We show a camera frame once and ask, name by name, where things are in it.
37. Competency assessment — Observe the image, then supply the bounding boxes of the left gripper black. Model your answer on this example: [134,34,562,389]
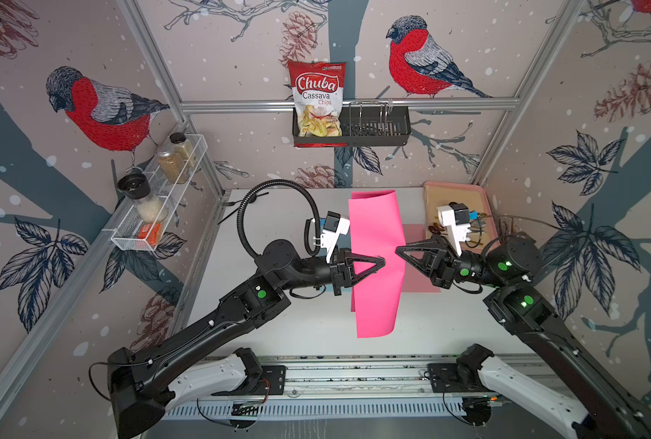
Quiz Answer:
[277,248,381,298]

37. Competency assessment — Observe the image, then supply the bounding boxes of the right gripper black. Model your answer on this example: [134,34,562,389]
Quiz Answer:
[400,236,508,294]

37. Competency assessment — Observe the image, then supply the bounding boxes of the magenta paper sheet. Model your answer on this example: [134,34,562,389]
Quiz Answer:
[348,190,406,338]

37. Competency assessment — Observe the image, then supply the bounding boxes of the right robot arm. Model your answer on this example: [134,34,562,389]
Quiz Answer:
[396,233,651,438]

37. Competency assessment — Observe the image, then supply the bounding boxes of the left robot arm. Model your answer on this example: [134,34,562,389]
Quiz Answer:
[108,240,386,438]

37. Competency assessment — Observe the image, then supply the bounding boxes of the light pink paper sheet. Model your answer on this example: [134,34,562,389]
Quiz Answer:
[402,224,441,294]

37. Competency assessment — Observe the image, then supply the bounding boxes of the beige cloth napkin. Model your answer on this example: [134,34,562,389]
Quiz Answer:
[426,185,495,252]

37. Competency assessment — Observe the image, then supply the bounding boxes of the pink plastic tray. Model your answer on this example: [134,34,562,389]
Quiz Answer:
[422,180,503,257]

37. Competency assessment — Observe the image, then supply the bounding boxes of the black spoon on table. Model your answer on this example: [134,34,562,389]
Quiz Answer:
[217,191,270,226]

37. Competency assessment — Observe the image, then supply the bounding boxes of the Chuba cassava chips bag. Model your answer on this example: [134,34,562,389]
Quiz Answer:
[287,60,347,147]

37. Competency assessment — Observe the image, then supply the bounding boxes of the small red box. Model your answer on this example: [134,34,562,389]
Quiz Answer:
[137,222,162,247]

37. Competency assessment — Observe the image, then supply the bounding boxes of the tan spice bottle rear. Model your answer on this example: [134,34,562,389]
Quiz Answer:
[169,132,197,168]

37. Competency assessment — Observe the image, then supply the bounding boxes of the tan spice bottle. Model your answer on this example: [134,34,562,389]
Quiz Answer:
[169,132,197,168]
[157,146,188,185]

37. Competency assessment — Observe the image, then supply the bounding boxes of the tan spice bottle front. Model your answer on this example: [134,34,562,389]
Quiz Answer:
[157,146,188,185]

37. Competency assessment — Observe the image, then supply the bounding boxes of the black lid grinder jar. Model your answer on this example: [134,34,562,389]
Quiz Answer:
[117,173,168,224]

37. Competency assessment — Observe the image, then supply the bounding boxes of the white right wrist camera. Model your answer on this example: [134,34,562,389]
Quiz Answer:
[437,202,478,256]

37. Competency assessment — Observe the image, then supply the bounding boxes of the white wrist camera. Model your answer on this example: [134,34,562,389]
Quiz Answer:
[437,202,478,256]
[319,211,351,263]

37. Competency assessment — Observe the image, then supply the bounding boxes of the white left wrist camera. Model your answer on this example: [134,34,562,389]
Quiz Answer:
[319,211,351,263]

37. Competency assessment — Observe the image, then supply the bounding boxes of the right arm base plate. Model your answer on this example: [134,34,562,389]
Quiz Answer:
[424,363,497,397]

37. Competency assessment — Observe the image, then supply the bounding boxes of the black wire wall basket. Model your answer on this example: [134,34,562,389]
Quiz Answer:
[292,104,411,147]

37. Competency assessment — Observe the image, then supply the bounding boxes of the black corrugated cable hose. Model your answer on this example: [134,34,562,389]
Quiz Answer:
[236,179,323,259]

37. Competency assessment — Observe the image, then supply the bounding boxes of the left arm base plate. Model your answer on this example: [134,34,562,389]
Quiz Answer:
[235,365,287,396]

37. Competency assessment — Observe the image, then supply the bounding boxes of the clear acrylic wall shelf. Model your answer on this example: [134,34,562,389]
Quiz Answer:
[111,135,207,254]

